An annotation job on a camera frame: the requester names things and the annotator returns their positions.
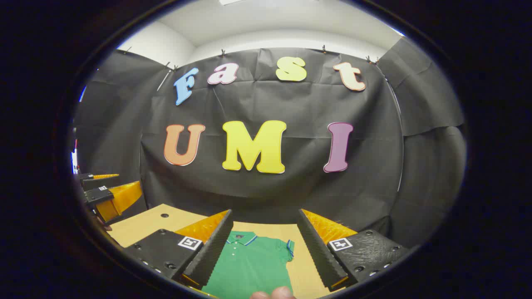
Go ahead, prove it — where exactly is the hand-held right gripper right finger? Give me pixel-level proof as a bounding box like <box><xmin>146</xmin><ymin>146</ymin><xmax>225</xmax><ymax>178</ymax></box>
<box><xmin>297</xmin><ymin>208</ymin><xmax>411</xmax><ymax>292</ymax></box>

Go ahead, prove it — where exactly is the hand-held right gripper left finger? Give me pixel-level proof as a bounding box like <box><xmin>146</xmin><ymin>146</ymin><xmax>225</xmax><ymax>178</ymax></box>
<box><xmin>124</xmin><ymin>209</ymin><xmax>234</xmax><ymax>290</ymax></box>

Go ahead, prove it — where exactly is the green T-shirt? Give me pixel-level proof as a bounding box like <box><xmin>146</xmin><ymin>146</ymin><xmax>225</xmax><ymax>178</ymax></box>
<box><xmin>202</xmin><ymin>230</ymin><xmax>296</xmax><ymax>299</ymax></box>

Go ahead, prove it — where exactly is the black backdrop cloth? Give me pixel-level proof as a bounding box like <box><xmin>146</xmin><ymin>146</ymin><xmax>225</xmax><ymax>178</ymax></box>
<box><xmin>73</xmin><ymin>37</ymin><xmax>466</xmax><ymax>250</ymax></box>

